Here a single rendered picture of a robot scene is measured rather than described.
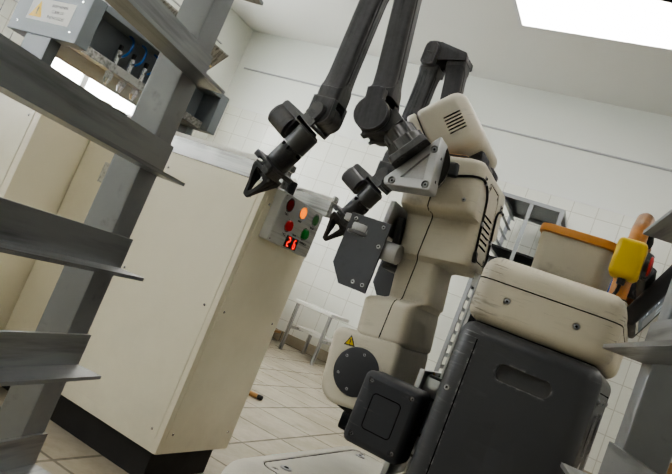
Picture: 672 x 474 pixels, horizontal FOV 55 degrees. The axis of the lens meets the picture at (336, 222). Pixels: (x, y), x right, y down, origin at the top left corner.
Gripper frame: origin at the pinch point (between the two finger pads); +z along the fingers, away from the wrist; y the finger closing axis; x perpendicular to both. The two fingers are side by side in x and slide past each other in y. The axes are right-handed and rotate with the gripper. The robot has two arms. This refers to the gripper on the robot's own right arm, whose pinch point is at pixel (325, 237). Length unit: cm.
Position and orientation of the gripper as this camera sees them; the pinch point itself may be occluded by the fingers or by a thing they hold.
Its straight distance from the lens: 186.3
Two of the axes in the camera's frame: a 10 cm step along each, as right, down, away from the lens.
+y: -4.0, -2.5, -8.8
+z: -7.2, 6.8, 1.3
